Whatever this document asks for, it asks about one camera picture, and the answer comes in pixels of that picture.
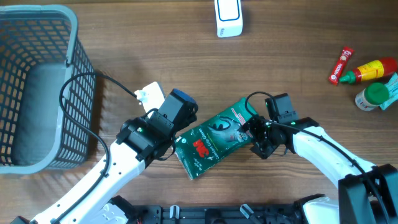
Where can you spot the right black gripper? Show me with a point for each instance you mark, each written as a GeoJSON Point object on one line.
{"type": "Point", "coordinates": [254, 124]}

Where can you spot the green 3M gloves packet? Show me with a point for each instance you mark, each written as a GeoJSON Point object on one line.
{"type": "Point", "coordinates": [205, 145]}

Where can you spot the red coffee stick sachet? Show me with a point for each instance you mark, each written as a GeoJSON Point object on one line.
{"type": "Point", "coordinates": [345, 55]}

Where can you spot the green lid jar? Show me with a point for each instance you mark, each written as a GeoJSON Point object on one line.
{"type": "Point", "coordinates": [372, 97]}

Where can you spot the light teal tissue pack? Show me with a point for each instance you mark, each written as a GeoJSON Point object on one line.
{"type": "Point", "coordinates": [392, 86]}

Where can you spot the red sauce bottle green cap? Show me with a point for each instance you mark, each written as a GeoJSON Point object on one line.
{"type": "Point", "coordinates": [382, 67]}

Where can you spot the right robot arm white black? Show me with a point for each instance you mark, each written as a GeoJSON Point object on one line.
{"type": "Point", "coordinates": [367, 193]}

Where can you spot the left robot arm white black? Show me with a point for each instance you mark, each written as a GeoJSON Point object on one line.
{"type": "Point", "coordinates": [140, 141]}

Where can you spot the white barcode scanner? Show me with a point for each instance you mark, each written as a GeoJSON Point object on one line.
{"type": "Point", "coordinates": [229, 18]}

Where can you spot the grey plastic mesh basket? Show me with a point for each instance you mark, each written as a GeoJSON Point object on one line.
{"type": "Point", "coordinates": [47, 90]}

